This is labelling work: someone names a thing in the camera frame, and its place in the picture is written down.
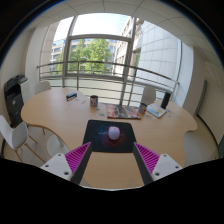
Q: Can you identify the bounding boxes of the blue and white cup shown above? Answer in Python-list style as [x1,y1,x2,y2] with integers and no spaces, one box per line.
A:
[138,102,148,115]

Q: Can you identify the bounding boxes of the grey metal balcony railing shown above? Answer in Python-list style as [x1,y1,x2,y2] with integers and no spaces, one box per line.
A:
[36,60,180,108]

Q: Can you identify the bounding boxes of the black upright speaker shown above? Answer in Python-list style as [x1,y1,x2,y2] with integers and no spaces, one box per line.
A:
[160,91,172,110]

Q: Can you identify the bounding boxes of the white chair with wooden legs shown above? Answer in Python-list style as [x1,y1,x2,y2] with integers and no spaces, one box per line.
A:
[0,114,46,164]

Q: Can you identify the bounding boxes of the black rectangular case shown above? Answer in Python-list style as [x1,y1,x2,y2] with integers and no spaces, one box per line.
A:
[65,92,78,102]

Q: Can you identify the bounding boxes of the lilac and pink computer mouse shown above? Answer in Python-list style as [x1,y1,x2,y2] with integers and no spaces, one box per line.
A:
[107,125,122,141]

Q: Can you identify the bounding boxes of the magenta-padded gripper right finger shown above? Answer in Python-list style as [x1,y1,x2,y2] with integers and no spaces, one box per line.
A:
[132,142,184,186]

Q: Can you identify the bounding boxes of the black and white office printer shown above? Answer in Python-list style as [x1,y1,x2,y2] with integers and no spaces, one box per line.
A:
[3,73,31,128]

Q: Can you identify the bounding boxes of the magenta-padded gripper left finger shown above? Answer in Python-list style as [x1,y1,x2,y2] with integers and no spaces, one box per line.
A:
[40,142,93,186]

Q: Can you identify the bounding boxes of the red and black magazine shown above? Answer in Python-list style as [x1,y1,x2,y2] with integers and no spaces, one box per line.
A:
[105,103,142,120]

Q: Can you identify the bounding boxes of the black mouse pad, red-blue print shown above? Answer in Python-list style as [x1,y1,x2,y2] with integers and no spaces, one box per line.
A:
[82,119,138,154]

